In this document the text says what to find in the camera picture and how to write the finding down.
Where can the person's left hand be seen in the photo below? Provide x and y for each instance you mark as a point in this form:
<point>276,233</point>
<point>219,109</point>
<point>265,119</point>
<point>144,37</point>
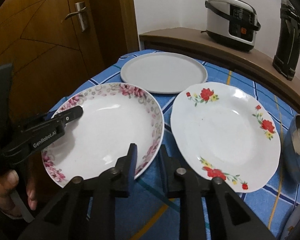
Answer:
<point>8,184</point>

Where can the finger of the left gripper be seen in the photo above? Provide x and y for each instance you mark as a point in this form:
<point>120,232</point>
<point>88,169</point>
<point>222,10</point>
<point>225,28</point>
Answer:
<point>65,117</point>

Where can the white electric rice cooker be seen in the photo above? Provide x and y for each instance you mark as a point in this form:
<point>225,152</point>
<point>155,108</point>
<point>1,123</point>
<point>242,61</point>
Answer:
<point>233,23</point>

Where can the pink plastic bowl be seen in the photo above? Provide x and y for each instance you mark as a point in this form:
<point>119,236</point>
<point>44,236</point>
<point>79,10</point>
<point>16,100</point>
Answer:
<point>292,227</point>

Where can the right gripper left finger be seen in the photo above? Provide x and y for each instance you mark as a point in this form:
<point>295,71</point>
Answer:
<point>93,200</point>

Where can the red floral white plate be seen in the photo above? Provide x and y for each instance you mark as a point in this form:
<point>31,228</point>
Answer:
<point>221,131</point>

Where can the black thermos flask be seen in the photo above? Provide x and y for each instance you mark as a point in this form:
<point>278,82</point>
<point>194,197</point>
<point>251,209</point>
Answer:
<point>288,49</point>

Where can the blue steel bowl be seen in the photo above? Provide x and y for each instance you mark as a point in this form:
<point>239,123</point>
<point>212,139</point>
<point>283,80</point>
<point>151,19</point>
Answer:
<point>291,149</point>

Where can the brown wooden sideboard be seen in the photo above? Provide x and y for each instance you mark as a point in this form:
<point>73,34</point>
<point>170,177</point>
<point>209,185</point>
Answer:
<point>254,65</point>

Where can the metal door handle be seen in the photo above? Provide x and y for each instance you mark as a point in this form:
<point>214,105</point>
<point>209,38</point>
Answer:
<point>81,15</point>

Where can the blue checkered tablecloth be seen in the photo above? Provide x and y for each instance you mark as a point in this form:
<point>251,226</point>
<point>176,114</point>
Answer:
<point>148,214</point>

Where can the pink floral white plate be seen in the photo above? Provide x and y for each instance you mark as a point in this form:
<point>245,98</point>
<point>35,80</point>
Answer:
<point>115,115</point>

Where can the brown wooden door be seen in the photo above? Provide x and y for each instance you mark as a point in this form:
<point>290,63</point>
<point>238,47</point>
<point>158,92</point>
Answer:
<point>50,59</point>

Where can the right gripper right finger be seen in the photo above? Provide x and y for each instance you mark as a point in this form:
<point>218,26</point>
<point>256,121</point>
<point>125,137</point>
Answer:
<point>178,182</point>

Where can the plain grey flat plate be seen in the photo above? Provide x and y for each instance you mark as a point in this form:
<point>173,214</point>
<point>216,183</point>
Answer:
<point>163,73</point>

